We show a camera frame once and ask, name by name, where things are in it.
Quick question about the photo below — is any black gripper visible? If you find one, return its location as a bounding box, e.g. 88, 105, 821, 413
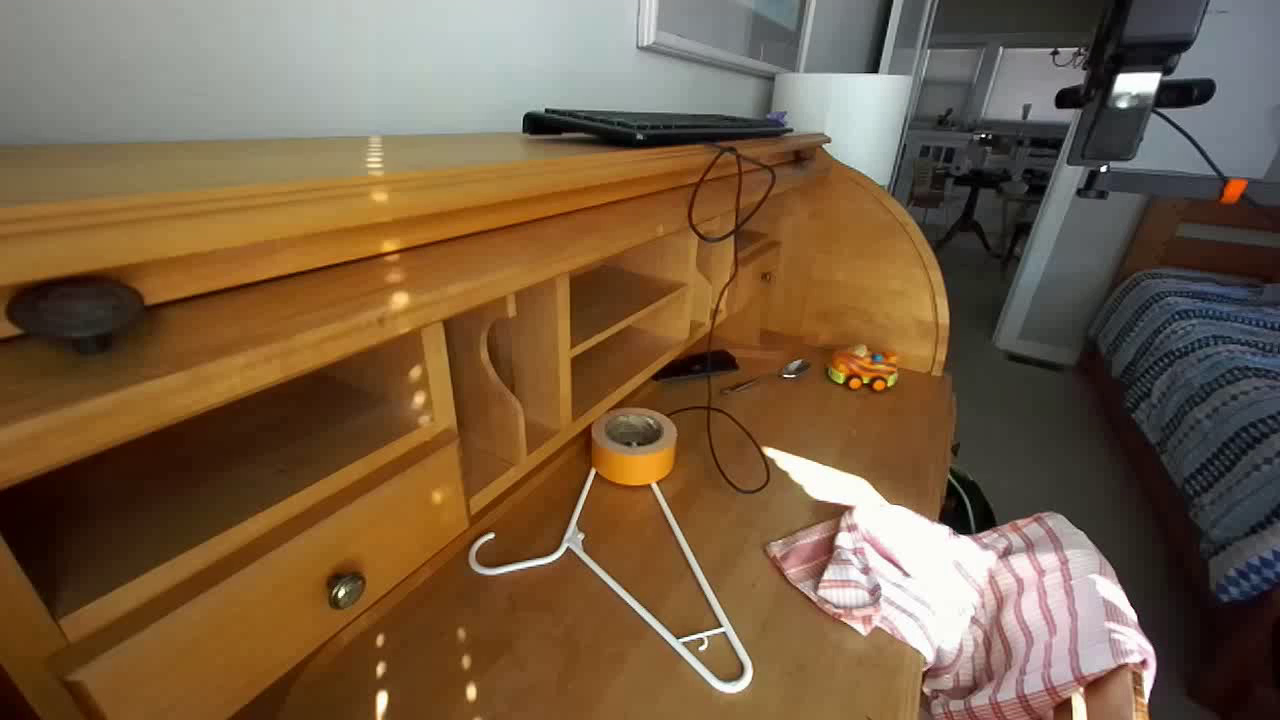
1064, 66, 1168, 168

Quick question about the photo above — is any red white striped cloth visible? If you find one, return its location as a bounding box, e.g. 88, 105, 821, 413
758, 443, 1160, 720

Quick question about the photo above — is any wooden roll-top desk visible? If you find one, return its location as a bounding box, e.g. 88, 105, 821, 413
0, 130, 959, 720

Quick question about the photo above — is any wooden desk drawer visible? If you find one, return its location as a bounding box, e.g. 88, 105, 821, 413
56, 442, 471, 720

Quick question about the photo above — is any black round desk knob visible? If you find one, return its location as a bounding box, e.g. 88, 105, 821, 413
4, 274, 147, 355

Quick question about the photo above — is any black stool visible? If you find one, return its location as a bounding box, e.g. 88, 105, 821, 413
933, 166, 1020, 256

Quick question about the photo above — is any blue striped blanket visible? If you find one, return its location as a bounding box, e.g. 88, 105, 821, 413
1085, 266, 1280, 609

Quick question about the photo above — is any orange yellow toy car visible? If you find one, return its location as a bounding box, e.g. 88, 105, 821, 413
825, 342, 902, 398

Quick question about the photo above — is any black round object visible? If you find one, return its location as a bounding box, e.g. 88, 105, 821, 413
941, 467, 998, 535

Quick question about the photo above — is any black computer keyboard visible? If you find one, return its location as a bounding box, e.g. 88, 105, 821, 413
521, 105, 790, 149

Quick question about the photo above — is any flat black device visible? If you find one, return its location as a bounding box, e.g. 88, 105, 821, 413
650, 349, 740, 385

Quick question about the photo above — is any wooden chair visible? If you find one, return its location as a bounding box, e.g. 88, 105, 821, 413
1050, 660, 1153, 720

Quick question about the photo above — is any orange tape roll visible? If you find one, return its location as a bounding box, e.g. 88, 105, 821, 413
588, 403, 681, 488

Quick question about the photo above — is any white plastic clothes hanger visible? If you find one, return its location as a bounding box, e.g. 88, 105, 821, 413
464, 463, 758, 701

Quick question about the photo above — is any small metal drawer knob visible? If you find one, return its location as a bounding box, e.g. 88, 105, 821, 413
322, 570, 366, 613

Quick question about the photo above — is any black bar camera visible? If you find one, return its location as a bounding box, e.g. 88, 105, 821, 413
1050, 76, 1219, 114

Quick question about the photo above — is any thin black cable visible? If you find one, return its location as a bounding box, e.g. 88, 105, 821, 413
682, 142, 780, 500

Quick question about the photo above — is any white framed wall board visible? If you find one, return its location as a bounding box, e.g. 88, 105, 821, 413
632, 0, 896, 82

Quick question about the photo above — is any wooden bed frame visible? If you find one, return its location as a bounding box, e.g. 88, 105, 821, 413
1076, 197, 1280, 720

